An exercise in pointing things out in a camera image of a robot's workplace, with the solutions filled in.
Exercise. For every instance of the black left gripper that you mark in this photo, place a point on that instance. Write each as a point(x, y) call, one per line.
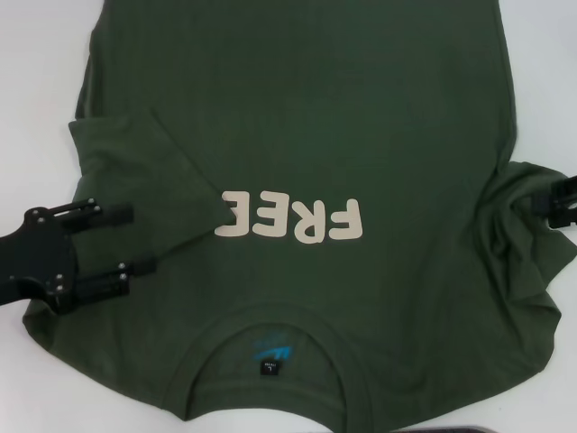
point(36, 261)

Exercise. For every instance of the dark green FREE t-shirt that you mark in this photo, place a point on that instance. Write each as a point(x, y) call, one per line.
point(315, 113)

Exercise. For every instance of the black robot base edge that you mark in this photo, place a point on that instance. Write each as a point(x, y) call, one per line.
point(442, 430)

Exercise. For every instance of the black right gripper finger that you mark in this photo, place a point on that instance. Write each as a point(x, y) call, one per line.
point(561, 218)
point(563, 189)

